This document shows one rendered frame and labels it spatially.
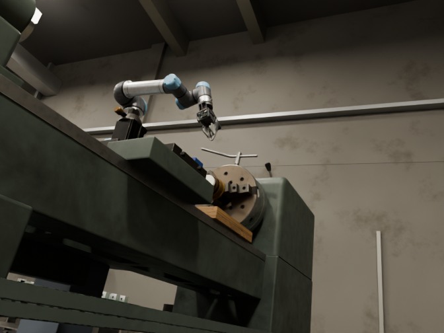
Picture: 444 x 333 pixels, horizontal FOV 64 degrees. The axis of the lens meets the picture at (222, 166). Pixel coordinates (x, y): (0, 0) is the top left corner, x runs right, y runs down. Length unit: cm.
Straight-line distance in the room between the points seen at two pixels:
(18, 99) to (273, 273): 118
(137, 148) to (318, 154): 426
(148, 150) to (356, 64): 514
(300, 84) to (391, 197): 219
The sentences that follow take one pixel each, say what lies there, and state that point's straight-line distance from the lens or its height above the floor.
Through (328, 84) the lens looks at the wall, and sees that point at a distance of 562.
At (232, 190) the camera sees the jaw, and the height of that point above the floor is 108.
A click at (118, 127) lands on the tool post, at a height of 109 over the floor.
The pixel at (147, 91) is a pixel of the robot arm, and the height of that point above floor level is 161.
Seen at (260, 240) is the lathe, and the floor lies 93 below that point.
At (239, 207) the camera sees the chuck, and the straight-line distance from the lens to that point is 153.
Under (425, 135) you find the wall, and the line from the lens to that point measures 509.
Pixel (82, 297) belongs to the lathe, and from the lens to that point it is 60.
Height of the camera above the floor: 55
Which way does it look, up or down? 24 degrees up
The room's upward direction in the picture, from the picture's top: 9 degrees clockwise
